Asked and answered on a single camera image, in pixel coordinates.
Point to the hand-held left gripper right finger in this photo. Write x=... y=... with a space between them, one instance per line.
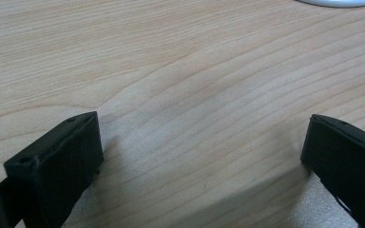
x=348 y=164

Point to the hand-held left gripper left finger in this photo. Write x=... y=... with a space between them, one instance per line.
x=57 y=171

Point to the white plate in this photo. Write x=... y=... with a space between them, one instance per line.
x=340 y=2

